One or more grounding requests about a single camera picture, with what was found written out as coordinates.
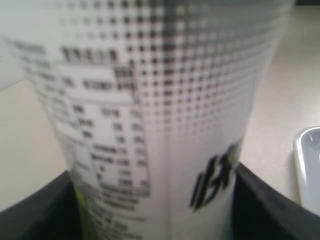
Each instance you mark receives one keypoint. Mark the clear plastic drink bottle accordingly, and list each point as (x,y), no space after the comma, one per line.
(149,101)

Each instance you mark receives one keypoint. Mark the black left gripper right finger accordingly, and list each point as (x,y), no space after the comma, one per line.
(261,213)

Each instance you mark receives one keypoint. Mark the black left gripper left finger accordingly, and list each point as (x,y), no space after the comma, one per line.
(50,213)

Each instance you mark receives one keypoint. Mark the white plastic tray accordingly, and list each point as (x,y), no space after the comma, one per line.
(306,152)

